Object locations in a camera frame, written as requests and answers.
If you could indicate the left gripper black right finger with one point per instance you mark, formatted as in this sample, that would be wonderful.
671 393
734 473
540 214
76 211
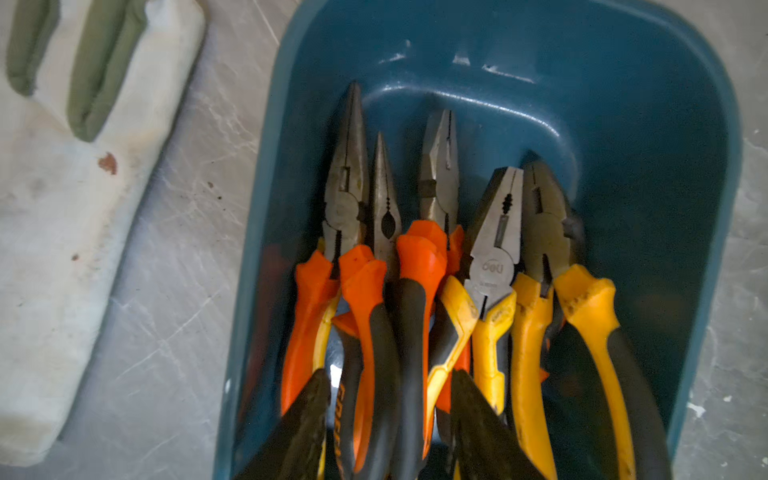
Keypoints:
483 446

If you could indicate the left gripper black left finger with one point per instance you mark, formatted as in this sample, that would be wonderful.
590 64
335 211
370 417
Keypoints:
294 448

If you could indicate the orange black needle pliers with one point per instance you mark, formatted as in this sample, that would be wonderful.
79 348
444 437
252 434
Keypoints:
367 406

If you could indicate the yellow black deli pliers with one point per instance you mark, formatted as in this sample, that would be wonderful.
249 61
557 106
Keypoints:
477 303

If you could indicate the orange long-nose pliers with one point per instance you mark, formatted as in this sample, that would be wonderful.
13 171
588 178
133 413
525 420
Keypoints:
346 199

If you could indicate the orange black combination pliers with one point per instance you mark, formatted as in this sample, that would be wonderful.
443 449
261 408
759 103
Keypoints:
427 340

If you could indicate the yellow black large pliers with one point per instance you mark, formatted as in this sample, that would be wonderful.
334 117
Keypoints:
554 277

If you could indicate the teal storage box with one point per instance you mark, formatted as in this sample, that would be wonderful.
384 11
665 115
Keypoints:
626 102

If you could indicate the white green work glove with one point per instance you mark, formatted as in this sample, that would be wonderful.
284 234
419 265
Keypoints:
89 94

